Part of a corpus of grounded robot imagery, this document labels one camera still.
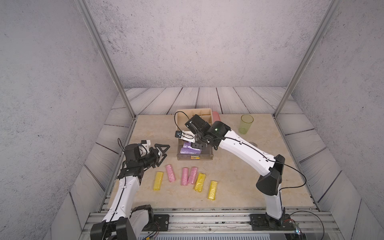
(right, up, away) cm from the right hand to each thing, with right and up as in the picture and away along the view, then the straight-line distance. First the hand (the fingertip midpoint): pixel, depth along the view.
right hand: (196, 136), depth 77 cm
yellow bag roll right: (+9, -31, +5) cm, 32 cm away
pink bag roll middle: (-7, -24, +11) cm, 28 cm away
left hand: (-14, -7, +1) cm, 15 cm away
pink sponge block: (+16, +12, +43) cm, 48 cm away
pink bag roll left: (-15, -22, +12) cm, 29 cm away
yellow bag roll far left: (-22, -26, +9) cm, 35 cm away
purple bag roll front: (-3, -8, +2) cm, 8 cm away
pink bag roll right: (-2, -23, +11) cm, 26 cm away
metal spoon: (+41, -8, +27) cm, 49 cm away
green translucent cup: (+32, +7, +22) cm, 40 cm away
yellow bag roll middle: (+2, -26, +8) cm, 27 cm away
